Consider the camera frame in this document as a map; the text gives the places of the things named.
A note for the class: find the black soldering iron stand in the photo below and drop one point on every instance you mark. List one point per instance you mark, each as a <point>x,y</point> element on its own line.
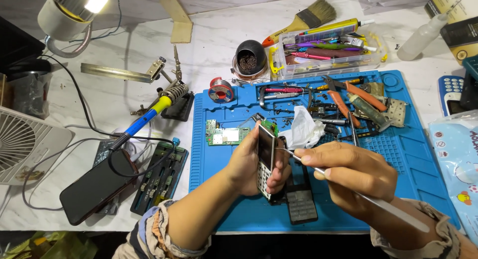
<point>178,102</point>

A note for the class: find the clear plastic tool box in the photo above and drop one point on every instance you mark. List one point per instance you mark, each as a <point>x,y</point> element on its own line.
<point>328,55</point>

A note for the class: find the yellow glue tube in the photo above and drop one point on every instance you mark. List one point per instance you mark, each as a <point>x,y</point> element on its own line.
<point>332,29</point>

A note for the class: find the white desk fan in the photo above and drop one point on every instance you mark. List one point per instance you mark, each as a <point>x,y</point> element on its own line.
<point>26,147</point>

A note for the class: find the blue white keypad phone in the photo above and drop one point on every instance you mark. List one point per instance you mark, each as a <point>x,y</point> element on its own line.
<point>450,93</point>

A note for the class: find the clear plastic squeeze bottle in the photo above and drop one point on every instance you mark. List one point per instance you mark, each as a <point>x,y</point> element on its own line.
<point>420,38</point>

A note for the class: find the grimy clear flux tube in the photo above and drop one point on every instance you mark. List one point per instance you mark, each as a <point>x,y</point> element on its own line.
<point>368,109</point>

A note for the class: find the silver precision screwdriver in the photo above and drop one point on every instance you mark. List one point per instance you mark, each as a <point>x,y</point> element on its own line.
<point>330,121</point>

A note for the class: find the disassembled keypad phone body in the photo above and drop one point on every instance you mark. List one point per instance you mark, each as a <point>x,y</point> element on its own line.
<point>266,158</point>

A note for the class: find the black yellow cardboard box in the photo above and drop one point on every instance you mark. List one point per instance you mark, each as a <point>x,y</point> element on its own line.
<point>457,20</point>

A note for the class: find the white phone keypad frame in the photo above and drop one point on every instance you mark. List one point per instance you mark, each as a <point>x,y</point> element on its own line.
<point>392,111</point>

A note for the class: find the blue silicone repair mat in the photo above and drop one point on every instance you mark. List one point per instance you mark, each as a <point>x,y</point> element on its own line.
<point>410,158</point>

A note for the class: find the black solder tip cleaner pot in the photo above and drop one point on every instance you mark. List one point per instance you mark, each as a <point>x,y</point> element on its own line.
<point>249,59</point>

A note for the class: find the black circuit board holder jig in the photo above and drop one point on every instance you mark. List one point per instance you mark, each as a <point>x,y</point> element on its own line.
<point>160,178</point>

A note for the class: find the black phone keypad cover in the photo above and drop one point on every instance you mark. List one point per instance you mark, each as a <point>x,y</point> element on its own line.
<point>300,203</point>

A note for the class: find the wooden block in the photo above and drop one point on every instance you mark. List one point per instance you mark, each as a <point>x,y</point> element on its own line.
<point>180,22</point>

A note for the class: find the person's left hand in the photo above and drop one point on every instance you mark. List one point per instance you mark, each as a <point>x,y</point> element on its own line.
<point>246,165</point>

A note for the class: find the person's right hand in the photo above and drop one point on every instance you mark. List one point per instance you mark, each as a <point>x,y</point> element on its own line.
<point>351,177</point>

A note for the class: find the black smartphone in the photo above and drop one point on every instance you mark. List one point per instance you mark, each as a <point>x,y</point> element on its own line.
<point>98,188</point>

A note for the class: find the light blue printed packet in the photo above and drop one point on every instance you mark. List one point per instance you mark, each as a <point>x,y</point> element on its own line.
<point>459,165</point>

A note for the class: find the blue yellow soldering iron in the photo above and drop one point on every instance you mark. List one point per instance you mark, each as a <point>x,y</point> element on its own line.
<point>149,115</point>

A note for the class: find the gooseneck desk lamp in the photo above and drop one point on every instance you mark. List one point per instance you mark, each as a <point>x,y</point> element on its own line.
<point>71,12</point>

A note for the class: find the green phone circuit board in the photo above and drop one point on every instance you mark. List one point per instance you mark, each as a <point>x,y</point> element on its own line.
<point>226,135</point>

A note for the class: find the helping hand clamp stand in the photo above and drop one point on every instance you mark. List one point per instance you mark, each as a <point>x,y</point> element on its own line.
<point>142,74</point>

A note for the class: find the crumpled white tissue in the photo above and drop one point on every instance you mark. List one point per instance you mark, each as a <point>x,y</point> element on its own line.
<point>303,130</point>

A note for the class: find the silver metal tweezers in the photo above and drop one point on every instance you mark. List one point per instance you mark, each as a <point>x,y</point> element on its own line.
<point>369,199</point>

